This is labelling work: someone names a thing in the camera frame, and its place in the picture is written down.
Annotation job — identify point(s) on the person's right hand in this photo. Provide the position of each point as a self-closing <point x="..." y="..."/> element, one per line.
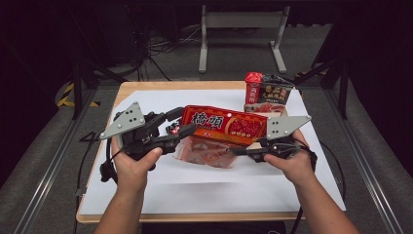
<point x="298" y="169"/>

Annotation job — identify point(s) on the cream plastic container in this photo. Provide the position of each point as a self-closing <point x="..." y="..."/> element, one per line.
<point x="281" y="113"/>

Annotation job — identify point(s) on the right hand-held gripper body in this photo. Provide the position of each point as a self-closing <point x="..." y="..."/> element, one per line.
<point x="282" y="126"/>

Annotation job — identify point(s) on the aluminium rail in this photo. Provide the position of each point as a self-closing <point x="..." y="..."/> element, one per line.
<point x="48" y="175"/>
<point x="367" y="175"/>

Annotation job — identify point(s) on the white table mat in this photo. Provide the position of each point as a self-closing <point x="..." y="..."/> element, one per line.
<point x="211" y="191"/>

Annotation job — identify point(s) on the large red black packet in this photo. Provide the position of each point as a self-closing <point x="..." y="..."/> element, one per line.
<point x="268" y="92"/>

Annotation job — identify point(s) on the person's left hand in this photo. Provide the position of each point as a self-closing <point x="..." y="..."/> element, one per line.
<point x="131" y="175"/>

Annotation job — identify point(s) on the grey metal stand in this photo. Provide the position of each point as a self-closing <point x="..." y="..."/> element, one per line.
<point x="242" y="19"/>

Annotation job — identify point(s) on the clear orange packet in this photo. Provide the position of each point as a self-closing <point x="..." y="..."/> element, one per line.
<point x="207" y="154"/>

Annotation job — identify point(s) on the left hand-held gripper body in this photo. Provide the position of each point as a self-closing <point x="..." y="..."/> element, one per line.
<point x="126" y="122"/>

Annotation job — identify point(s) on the orange red seasoning packet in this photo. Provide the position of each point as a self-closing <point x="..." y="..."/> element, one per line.
<point x="224" y="125"/>

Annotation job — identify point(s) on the black metal stand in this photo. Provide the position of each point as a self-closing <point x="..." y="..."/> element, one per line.
<point x="77" y="87"/>
<point x="342" y="87"/>

